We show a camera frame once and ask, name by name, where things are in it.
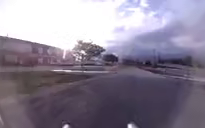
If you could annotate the tree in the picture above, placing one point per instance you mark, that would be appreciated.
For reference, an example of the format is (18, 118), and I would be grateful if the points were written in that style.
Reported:
(86, 50)

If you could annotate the grey asphalt road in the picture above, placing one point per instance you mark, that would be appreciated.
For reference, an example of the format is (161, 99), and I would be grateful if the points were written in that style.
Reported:
(123, 100)

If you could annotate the pale concrete pavement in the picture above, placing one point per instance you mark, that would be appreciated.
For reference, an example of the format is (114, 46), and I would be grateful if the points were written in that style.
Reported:
(56, 68)

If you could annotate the distant row of trees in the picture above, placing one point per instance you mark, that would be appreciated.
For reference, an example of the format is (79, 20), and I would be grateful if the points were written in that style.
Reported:
(156, 61)

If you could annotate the grass patch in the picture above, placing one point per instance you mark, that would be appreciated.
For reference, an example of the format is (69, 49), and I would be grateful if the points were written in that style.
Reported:
(40, 80)

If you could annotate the raised kerb island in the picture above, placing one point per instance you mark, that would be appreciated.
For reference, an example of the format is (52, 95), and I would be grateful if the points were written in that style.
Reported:
(166, 71)

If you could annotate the robot's own part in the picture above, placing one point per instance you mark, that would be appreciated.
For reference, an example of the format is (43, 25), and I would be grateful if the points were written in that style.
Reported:
(66, 125)
(132, 125)

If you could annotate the long low building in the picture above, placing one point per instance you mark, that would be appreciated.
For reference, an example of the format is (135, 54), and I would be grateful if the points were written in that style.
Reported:
(23, 51)

